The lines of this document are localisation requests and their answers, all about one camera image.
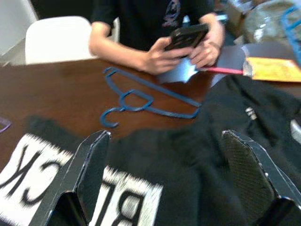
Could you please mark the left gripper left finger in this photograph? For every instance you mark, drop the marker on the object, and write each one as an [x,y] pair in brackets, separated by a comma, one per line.
[80,169]

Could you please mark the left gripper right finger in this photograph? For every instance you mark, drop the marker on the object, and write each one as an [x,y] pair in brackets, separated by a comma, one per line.
[249,169]

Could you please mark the black printed t-shirt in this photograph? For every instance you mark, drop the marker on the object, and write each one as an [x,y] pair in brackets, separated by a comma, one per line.
[164,164]

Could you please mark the blue plastic hanger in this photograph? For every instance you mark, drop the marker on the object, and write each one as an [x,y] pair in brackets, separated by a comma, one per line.
[164,112]

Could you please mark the black phone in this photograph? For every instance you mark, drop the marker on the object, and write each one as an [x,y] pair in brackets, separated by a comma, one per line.
[188,35]

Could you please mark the person left hand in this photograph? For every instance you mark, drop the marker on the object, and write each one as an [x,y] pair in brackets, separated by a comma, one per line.
[208,55]

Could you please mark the person right hand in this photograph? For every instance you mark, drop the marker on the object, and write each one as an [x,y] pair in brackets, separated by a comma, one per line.
[160,60]

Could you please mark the dark wooden table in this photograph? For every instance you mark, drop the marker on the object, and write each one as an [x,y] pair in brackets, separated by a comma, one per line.
[58,94]

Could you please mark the red pencil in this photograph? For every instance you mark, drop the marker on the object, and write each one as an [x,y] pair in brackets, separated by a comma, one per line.
[223,70]

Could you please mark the yellow envelope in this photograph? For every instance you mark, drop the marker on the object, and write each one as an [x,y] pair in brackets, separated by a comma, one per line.
[275,69]

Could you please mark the grey paper sheet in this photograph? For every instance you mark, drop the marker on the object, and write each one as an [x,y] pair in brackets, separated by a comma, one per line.
[230,56]

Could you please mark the white plastic chair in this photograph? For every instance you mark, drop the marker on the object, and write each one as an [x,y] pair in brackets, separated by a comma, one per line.
[56,40]
[11,23]

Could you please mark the clear plastic bag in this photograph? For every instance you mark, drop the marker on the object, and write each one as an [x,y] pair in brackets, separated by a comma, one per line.
[265,26]

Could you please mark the person torso black shirt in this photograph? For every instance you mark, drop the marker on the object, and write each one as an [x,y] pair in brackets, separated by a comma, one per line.
[141,23]

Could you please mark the blue plastic frame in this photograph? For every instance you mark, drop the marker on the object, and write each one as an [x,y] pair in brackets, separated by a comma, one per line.
[291,35]

